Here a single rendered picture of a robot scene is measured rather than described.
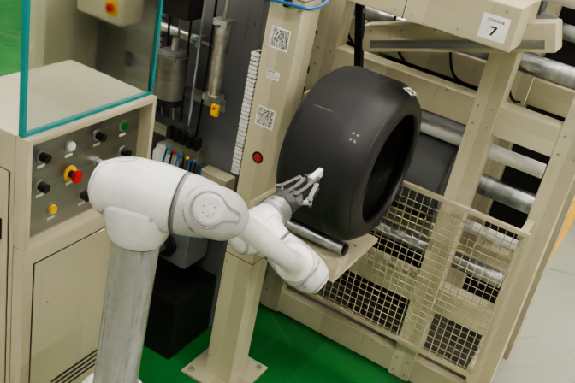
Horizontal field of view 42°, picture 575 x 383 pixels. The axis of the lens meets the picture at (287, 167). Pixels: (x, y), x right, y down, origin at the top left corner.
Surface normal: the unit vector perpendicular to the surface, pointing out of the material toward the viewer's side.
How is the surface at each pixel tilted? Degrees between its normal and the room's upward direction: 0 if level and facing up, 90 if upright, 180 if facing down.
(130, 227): 89
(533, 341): 0
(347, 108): 39
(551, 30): 90
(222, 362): 90
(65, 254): 90
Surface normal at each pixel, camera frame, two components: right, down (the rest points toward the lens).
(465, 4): -0.51, 0.30
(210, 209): 0.06, -0.08
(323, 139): -0.37, -0.12
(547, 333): 0.18, -0.88
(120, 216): -0.29, 0.39
